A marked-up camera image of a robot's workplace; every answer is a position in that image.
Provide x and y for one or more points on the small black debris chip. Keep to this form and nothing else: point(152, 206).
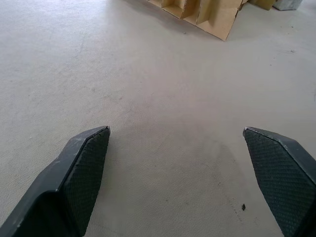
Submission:
point(244, 207)

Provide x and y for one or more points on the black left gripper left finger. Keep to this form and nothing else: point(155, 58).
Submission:
point(61, 187)

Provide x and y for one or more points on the cardboard divider box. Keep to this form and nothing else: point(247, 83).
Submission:
point(207, 14)

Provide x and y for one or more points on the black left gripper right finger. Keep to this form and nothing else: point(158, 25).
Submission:
point(284, 177)

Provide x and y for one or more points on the grey rectangular object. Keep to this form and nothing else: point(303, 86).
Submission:
point(287, 4)

